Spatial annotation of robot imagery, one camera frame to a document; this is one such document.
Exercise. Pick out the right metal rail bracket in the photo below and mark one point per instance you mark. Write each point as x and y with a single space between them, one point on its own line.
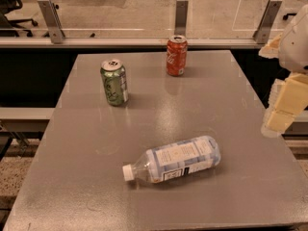
262 34

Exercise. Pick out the clear blue-label plastic bottle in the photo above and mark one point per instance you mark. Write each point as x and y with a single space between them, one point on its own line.
174 160

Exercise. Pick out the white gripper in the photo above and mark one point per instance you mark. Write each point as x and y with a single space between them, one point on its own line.
295 50

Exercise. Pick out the grey horizontal rail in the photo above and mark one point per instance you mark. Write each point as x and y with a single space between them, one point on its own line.
202 43

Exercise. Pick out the left metal rail bracket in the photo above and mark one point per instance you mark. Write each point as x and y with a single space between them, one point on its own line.
52 21

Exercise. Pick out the metal rail bracket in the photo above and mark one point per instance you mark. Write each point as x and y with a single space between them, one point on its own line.
262 34
52 21
181 15

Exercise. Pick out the red cola can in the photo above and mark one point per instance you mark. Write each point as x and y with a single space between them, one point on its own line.
177 47

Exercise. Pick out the green soda can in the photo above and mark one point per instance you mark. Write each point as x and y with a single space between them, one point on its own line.
113 74

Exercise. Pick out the middle metal rail bracket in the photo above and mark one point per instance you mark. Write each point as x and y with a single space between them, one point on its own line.
181 15

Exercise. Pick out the black chair base right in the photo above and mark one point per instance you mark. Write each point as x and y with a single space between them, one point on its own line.
287 15

